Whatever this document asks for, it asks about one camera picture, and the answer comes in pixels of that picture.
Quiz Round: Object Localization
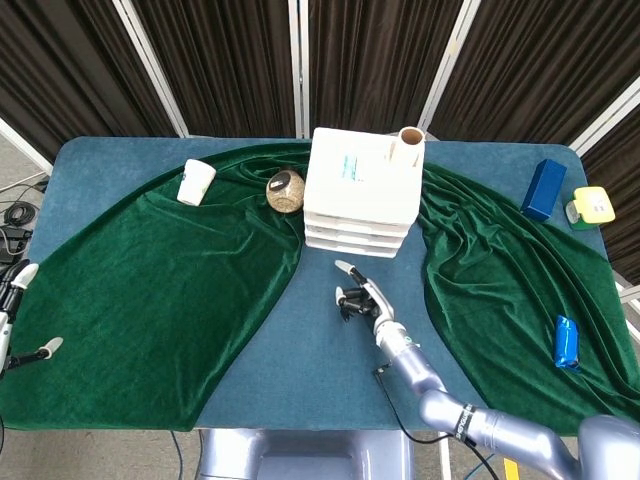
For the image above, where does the blue table cover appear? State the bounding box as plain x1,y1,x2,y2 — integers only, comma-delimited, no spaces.
28,135,612,432

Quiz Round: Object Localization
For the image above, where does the glass jar of grains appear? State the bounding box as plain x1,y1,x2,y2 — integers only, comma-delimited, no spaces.
265,169,307,215

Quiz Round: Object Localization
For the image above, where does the black power adapter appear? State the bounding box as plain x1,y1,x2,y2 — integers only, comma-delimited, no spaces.
0,225,33,264

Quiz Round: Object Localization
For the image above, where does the shiny blue snack packet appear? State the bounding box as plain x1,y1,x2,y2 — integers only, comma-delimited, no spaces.
553,314,583,374

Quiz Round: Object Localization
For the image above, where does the folding screen with brown curtains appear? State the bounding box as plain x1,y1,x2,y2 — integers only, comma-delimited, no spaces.
0,0,640,304

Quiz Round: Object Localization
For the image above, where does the white roll with cardboard core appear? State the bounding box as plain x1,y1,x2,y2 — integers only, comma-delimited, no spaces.
396,125,427,167

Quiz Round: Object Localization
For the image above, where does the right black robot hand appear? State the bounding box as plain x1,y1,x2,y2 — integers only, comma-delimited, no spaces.
333,259,397,333

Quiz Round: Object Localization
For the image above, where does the black cable with angled plug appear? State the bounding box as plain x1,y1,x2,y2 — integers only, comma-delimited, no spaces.
372,363,502,480

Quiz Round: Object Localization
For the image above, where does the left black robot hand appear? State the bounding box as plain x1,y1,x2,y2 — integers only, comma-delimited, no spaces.
0,262,65,380

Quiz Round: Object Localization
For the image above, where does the dark blue rectangular box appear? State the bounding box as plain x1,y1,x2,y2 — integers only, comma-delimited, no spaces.
519,158,568,223

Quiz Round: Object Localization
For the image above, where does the white paper cup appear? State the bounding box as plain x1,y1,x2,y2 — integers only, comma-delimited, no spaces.
176,158,218,207

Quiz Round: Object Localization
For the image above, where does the green velvet cloth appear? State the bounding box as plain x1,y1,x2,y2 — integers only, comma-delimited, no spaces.
0,142,640,436

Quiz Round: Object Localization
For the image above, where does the coiled black cable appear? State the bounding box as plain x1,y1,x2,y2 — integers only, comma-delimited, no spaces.
2,199,38,227

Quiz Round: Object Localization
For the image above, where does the white plastic drawer unit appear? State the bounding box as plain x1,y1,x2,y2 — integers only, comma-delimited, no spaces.
302,126,426,260

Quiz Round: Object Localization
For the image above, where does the silver-purple robot torso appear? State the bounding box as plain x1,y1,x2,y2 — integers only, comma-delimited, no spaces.
197,427,416,480

